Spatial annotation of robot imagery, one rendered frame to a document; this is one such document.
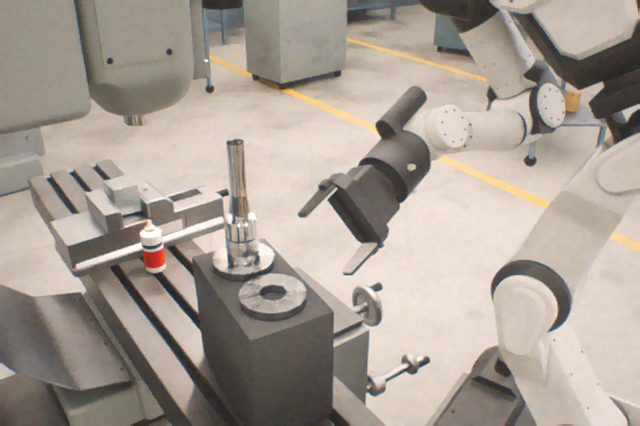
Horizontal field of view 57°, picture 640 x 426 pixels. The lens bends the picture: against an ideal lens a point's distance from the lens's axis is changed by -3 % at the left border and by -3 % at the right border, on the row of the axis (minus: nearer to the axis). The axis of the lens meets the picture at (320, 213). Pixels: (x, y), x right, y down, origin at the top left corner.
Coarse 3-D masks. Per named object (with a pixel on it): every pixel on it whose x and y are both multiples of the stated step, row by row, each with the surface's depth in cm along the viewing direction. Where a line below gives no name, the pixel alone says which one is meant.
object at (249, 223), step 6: (228, 216) 84; (252, 216) 84; (228, 222) 83; (234, 222) 83; (240, 222) 83; (246, 222) 83; (252, 222) 83; (228, 228) 83; (234, 228) 83; (240, 228) 82; (246, 228) 83
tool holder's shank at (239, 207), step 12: (228, 144) 78; (240, 144) 78; (228, 156) 79; (240, 156) 79; (228, 168) 80; (240, 168) 80; (240, 180) 80; (240, 192) 81; (240, 204) 82; (240, 216) 83
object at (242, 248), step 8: (232, 232) 83; (240, 232) 83; (248, 232) 83; (256, 232) 85; (232, 240) 84; (240, 240) 83; (248, 240) 84; (256, 240) 85; (232, 248) 84; (240, 248) 84; (248, 248) 84; (256, 248) 86; (232, 256) 85; (240, 256) 85; (248, 256) 85; (256, 256) 86; (240, 264) 85
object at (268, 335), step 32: (224, 256) 88; (224, 288) 83; (256, 288) 81; (288, 288) 81; (224, 320) 82; (256, 320) 77; (288, 320) 77; (320, 320) 78; (224, 352) 86; (256, 352) 75; (288, 352) 77; (320, 352) 80; (224, 384) 91; (256, 384) 77; (288, 384) 80; (320, 384) 83; (256, 416) 79; (288, 416) 82; (320, 416) 86
